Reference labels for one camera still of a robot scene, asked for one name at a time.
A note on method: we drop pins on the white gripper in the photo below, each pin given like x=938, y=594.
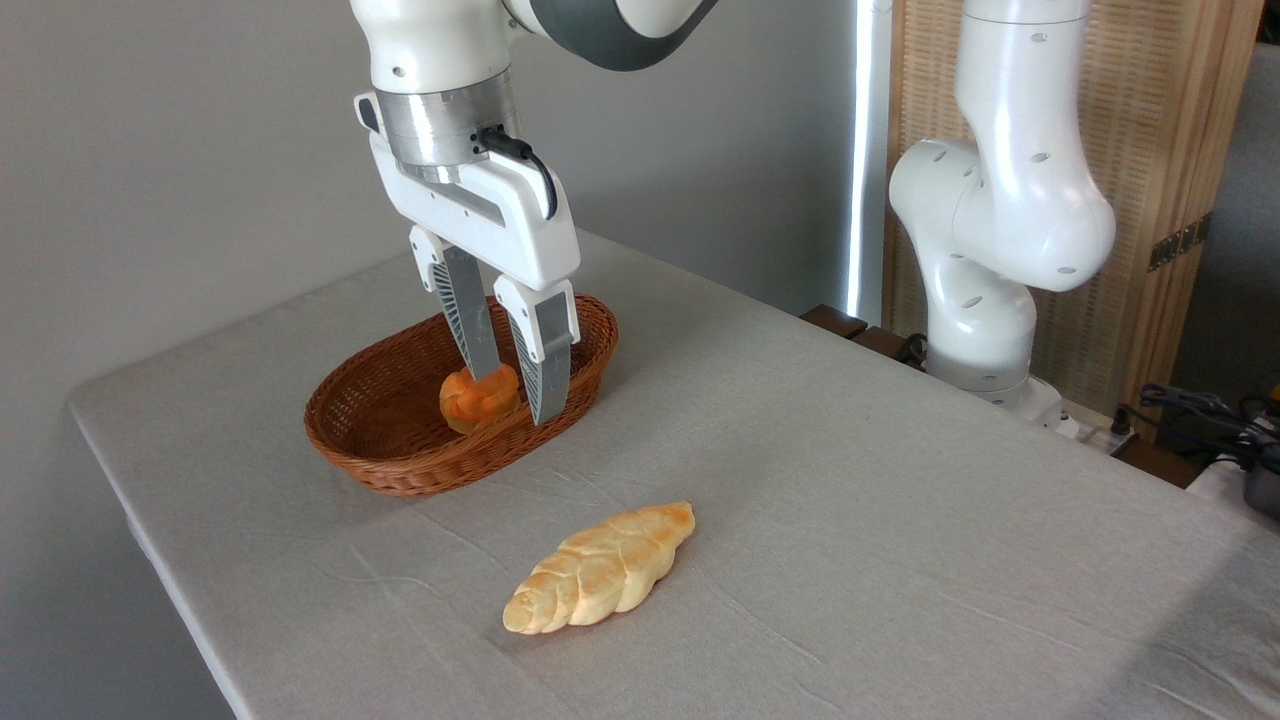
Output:
x=500, y=225

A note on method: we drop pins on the long braided bread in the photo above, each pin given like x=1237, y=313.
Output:
x=600, y=570

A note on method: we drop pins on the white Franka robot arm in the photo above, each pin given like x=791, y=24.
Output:
x=1010, y=200

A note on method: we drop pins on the brown wicker basket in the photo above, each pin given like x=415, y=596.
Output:
x=390, y=440

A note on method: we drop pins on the small orange bun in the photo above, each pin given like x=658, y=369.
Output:
x=480, y=400

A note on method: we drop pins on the dark wooden block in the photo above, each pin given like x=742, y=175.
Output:
x=833, y=320
x=885, y=343

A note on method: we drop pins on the grey tablecloth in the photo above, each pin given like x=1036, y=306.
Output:
x=800, y=500

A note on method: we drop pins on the wooden folding screen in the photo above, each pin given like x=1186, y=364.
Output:
x=1140, y=130

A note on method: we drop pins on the dark metal screen hinge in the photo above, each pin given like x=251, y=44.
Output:
x=1180, y=242

